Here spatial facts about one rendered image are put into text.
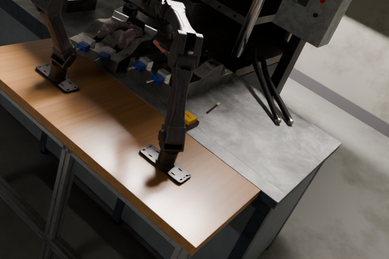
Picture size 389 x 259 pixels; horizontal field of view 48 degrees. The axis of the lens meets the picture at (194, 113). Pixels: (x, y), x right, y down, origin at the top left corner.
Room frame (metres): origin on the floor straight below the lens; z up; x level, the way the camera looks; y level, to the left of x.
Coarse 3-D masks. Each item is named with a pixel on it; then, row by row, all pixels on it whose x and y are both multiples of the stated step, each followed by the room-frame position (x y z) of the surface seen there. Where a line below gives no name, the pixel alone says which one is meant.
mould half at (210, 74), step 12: (192, 48) 1.97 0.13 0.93; (132, 60) 1.72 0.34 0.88; (216, 60) 1.95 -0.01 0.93; (132, 72) 1.71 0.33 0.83; (144, 72) 1.68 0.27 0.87; (156, 72) 1.68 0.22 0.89; (204, 72) 1.84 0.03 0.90; (216, 72) 1.90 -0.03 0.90; (228, 72) 2.03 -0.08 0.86; (144, 84) 1.67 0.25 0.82; (168, 84) 1.62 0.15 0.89; (192, 84) 1.74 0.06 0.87; (204, 84) 1.83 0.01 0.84; (216, 84) 1.94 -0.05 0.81; (156, 96) 1.63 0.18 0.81; (168, 96) 1.61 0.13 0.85
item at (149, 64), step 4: (140, 60) 1.71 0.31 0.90; (144, 60) 1.70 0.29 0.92; (148, 60) 1.71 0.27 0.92; (136, 64) 1.66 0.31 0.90; (140, 64) 1.67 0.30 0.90; (144, 64) 1.69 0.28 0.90; (148, 64) 1.69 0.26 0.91; (152, 64) 1.72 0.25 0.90; (128, 68) 1.61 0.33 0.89; (132, 68) 1.63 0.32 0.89; (136, 68) 1.66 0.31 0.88; (140, 68) 1.65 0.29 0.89; (144, 68) 1.68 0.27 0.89
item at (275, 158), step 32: (96, 64) 1.72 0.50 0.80; (192, 96) 1.77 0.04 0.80; (224, 96) 1.88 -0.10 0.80; (256, 96) 2.02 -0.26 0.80; (192, 128) 1.51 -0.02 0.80; (224, 128) 1.60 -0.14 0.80; (256, 128) 1.71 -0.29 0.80; (288, 128) 1.82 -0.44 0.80; (224, 160) 1.38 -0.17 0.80; (256, 160) 1.46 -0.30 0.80; (288, 160) 1.55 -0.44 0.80; (320, 160) 1.65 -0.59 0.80; (288, 192) 1.34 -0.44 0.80
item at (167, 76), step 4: (160, 72) 1.65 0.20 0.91; (164, 72) 1.66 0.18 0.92; (168, 72) 1.67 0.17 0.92; (152, 76) 1.62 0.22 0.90; (156, 76) 1.62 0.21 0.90; (160, 76) 1.64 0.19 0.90; (164, 76) 1.64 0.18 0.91; (168, 76) 1.66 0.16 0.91; (148, 80) 1.58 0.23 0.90; (152, 80) 1.59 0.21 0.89; (156, 80) 1.61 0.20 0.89; (160, 80) 1.62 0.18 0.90; (164, 80) 1.64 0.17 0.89; (156, 84) 1.61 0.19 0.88
